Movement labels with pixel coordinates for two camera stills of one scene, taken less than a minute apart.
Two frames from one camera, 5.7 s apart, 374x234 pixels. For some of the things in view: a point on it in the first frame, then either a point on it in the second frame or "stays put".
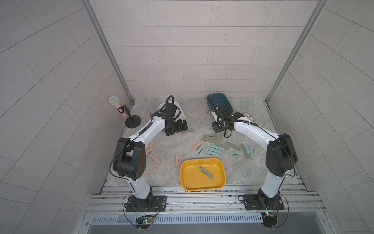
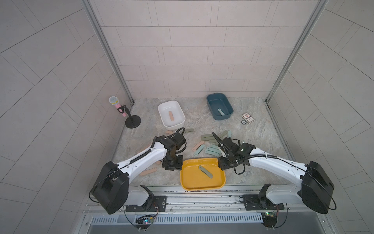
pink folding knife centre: [197, 145] stays put
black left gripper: [179, 127] to [178, 165]
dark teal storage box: [220, 99] stays put
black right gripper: [214, 125] to [221, 165]
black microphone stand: [132, 121] stays put
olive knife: [202, 169] stays put
